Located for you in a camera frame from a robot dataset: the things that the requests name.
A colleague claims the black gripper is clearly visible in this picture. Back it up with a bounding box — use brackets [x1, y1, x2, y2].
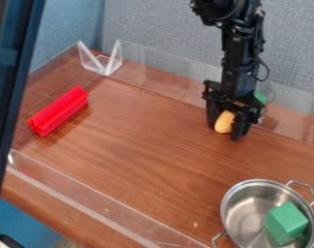
[203, 79, 267, 140]

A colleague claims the yellow green toy corn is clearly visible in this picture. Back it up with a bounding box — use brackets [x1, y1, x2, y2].
[215, 92, 267, 134]

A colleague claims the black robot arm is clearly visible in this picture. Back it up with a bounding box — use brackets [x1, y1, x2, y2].
[189, 0, 270, 140]

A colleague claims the clear acrylic back barrier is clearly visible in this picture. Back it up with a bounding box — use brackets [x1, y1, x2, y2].
[112, 40, 314, 145]

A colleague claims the clear acrylic barrier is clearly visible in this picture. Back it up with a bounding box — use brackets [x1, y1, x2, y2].
[8, 149, 209, 248]
[112, 40, 314, 145]

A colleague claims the silver metal pot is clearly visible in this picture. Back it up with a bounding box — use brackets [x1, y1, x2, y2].
[212, 179, 314, 248]

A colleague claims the green wooden cube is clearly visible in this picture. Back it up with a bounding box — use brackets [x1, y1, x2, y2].
[264, 201, 308, 246]

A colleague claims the red plastic block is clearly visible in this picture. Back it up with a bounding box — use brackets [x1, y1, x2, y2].
[27, 85, 90, 138]

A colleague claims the clear acrylic front barrier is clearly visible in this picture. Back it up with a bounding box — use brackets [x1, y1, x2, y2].
[8, 149, 209, 248]

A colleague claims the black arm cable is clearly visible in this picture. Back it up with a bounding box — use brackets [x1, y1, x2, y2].
[249, 54, 271, 82]

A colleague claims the clear acrylic corner bracket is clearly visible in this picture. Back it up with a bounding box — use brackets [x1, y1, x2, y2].
[77, 41, 122, 76]

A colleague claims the blue black camera-side pole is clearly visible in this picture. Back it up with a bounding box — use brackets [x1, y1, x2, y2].
[0, 0, 47, 233]

